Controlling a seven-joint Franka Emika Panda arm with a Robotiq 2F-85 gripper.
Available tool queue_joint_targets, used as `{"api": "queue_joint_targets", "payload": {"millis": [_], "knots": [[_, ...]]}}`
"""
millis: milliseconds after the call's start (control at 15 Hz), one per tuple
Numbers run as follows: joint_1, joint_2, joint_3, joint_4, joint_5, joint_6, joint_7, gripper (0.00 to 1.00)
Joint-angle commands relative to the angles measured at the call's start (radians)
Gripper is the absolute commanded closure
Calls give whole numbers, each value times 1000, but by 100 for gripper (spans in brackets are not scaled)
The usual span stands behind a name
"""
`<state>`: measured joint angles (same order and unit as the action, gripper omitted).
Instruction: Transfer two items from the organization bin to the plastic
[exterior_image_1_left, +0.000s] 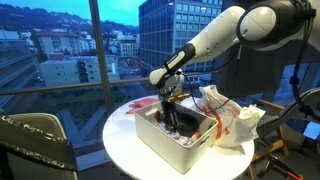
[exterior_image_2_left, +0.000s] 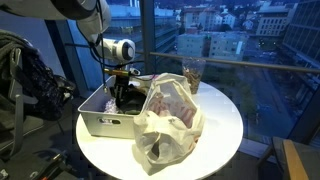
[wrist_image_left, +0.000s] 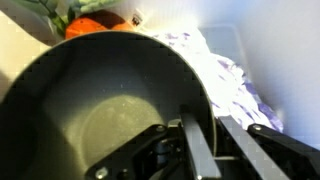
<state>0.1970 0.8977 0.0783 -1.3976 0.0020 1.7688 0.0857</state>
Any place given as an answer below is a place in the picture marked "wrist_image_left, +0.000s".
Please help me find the purple white patterned cloth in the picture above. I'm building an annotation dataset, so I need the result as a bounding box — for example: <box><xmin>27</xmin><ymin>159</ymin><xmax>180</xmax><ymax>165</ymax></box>
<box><xmin>146</xmin><ymin>28</ymin><xmax>285</xmax><ymax>133</ymax></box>

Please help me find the orange plush toy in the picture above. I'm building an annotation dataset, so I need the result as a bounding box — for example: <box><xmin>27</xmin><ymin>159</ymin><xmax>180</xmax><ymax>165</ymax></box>
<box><xmin>64</xmin><ymin>9</ymin><xmax>145</xmax><ymax>41</ymax></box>

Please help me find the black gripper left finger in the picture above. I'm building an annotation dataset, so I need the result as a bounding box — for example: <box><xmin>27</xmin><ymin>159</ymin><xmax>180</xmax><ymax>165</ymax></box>
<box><xmin>84</xmin><ymin>105</ymin><xmax>223</xmax><ymax>180</ymax></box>

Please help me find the black frying pan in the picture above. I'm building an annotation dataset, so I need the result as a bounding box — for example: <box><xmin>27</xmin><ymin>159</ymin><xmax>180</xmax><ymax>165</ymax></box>
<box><xmin>0</xmin><ymin>30</ymin><xmax>218</xmax><ymax>180</ymax></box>

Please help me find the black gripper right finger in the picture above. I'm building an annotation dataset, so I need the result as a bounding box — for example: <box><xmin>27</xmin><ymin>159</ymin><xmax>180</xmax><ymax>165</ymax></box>
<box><xmin>217</xmin><ymin>115</ymin><xmax>320</xmax><ymax>180</ymax></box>

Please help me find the green leafy plush item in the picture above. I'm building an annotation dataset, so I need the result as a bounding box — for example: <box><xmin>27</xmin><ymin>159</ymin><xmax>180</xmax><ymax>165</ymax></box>
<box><xmin>18</xmin><ymin>0</ymin><xmax>116</xmax><ymax>36</ymax></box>

